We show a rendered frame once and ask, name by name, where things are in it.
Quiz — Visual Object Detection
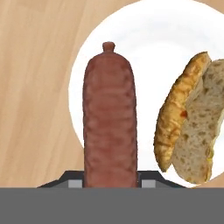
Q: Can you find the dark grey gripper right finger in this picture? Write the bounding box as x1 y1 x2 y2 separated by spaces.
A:
136 170 187 189

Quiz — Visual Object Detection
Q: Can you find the golden brown split bun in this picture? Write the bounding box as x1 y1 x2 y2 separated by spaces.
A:
153 51 224 186

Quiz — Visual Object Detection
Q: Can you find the white round plate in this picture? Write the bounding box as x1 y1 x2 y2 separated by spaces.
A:
68 0 224 188

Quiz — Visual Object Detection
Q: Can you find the reddish brown sausage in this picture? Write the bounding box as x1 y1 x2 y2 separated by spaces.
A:
82 41 139 188

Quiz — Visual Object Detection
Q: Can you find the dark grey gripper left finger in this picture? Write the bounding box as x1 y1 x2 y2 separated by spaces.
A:
37 170 86 189

